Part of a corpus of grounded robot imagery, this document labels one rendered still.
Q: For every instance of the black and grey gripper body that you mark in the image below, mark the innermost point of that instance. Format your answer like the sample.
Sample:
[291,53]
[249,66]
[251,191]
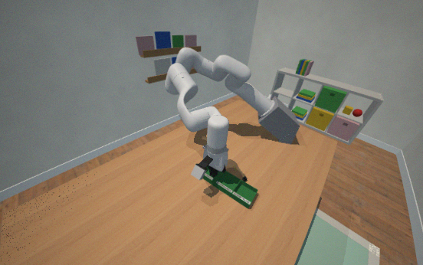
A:
[218,161]

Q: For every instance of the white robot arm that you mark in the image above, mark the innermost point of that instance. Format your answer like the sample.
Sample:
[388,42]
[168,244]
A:
[178,81]

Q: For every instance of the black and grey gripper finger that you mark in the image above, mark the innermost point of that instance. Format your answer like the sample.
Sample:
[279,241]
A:
[215,172]
[211,170]

